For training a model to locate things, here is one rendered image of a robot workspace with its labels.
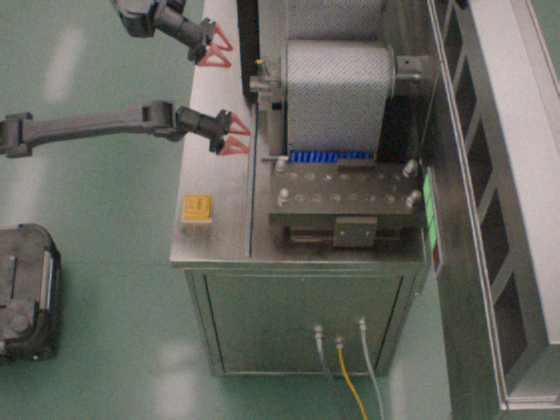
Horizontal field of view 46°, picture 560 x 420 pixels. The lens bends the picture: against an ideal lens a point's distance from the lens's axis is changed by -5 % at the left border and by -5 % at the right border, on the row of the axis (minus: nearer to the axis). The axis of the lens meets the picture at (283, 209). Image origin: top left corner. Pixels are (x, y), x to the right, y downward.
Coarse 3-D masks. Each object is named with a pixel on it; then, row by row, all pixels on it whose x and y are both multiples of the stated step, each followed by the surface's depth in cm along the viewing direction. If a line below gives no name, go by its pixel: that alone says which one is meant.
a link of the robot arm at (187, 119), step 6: (180, 108) 167; (186, 108) 167; (180, 114) 166; (186, 114) 166; (192, 114) 167; (198, 114) 168; (180, 120) 165; (186, 120) 166; (192, 120) 166; (198, 120) 167; (180, 126) 167; (186, 126) 167; (192, 126) 167; (198, 126) 168; (192, 132) 169
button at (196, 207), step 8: (184, 200) 182; (192, 200) 182; (200, 200) 182; (208, 200) 182; (184, 208) 181; (192, 208) 181; (200, 208) 181; (208, 208) 181; (184, 216) 180; (192, 216) 180; (200, 216) 180; (208, 216) 180
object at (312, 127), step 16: (288, 112) 166; (304, 112) 166; (320, 112) 166; (336, 112) 166; (352, 112) 166; (368, 112) 166; (288, 128) 171; (304, 128) 171; (320, 128) 171; (336, 128) 171; (352, 128) 171; (368, 128) 170; (288, 144) 176; (304, 144) 176; (320, 144) 176; (336, 144) 176; (352, 144) 176; (368, 144) 175
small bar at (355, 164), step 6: (342, 162) 174; (348, 162) 174; (354, 162) 174; (360, 162) 174; (366, 162) 174; (372, 162) 174; (342, 168) 174; (348, 168) 174; (354, 168) 174; (360, 168) 174; (366, 168) 174; (372, 168) 174
